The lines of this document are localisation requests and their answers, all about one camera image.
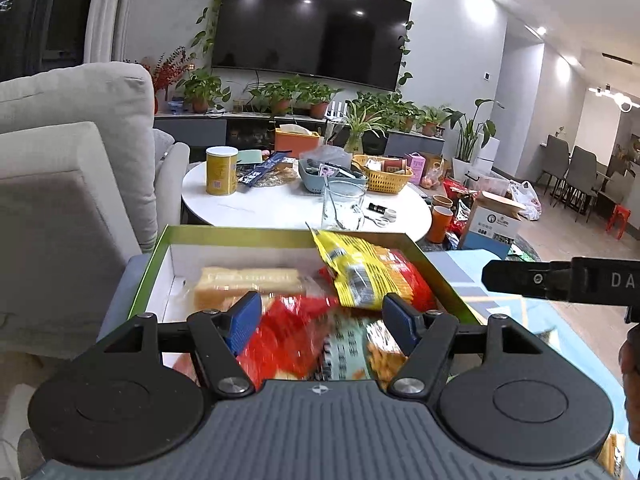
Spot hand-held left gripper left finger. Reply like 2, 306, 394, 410
85, 290, 264, 400

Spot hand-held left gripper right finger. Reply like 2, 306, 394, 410
382, 293, 557, 401

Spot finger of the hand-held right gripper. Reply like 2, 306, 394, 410
482, 258, 574, 304

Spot clear bread packet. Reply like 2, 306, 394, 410
185, 265, 314, 313

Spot red snack packet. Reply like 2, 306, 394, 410
236, 294, 347, 392

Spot yellow snack packet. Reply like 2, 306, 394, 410
310, 228, 439, 314

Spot green snack packet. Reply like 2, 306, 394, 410
310, 311, 409, 394

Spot green cardboard box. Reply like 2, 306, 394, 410
127, 225, 483, 395

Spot person's right hand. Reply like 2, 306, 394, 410
620, 325, 640, 449

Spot cardboard box with blue label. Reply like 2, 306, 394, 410
457, 190, 526, 257

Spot red plastic stool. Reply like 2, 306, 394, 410
606, 203, 631, 234

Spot white plastic bag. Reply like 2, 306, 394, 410
508, 179, 542, 221

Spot grey dining chair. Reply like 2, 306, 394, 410
597, 169, 636, 221
537, 134, 571, 196
562, 145, 601, 224

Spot orange cup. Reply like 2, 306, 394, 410
427, 204, 454, 244

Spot clear storage bin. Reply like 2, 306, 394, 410
464, 169, 511, 196

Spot red snack bags pile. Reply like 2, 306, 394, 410
442, 177, 476, 234

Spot round white table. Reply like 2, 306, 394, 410
180, 160, 434, 244

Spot glass pitcher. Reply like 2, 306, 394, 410
321, 179, 369, 231

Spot yellow woven basket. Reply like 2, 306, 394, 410
351, 154, 414, 195

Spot yellow can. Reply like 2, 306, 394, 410
205, 146, 240, 196

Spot tall plant in white pot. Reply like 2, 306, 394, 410
442, 98, 502, 181

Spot dark blue snack packet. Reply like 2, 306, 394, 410
237, 153, 297, 187

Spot pink carton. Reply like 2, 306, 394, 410
405, 152, 427, 184

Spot blue-grey plastic basket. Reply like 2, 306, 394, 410
298, 157, 369, 195

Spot potted green plant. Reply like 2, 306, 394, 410
352, 90, 424, 134
175, 67, 232, 115
297, 81, 344, 120
417, 104, 451, 137
247, 79, 301, 117

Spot ceiling pendant light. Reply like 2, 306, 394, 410
588, 84, 640, 112

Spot orange tissue box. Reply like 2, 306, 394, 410
274, 124, 321, 159

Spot spider plant in glass vase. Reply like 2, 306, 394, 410
335, 102, 389, 155

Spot grey tv cabinet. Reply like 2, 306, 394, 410
153, 110, 446, 157

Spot grey armchair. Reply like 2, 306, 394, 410
0, 61, 191, 361

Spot red berry branches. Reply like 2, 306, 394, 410
125, 47, 197, 114

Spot trailing vine plant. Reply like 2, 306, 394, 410
190, 0, 417, 92

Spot white curtain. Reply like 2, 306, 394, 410
83, 0, 139, 66

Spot dark framed window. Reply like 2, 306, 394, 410
0, 0, 101, 84

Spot wall television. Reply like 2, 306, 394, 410
211, 0, 413, 92

